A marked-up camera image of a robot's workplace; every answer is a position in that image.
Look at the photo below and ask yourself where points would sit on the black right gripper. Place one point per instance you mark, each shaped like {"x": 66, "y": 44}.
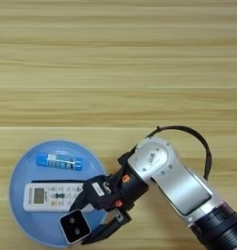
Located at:
{"x": 129, "y": 188}

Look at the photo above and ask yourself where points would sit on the blue glue stick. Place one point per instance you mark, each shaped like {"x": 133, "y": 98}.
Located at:
{"x": 58, "y": 161}

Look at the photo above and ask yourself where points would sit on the black pen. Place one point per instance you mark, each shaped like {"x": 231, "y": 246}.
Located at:
{"x": 55, "y": 181}

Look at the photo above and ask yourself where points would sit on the black square device white rim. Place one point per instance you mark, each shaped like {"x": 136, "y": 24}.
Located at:
{"x": 74, "y": 226}

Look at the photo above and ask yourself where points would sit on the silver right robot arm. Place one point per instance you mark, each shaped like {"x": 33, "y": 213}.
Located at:
{"x": 178, "y": 182}

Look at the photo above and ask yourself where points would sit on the white remote control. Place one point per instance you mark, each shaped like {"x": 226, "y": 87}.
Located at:
{"x": 48, "y": 197}

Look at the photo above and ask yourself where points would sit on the light blue round plate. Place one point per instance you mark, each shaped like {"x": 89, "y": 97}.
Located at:
{"x": 25, "y": 224}

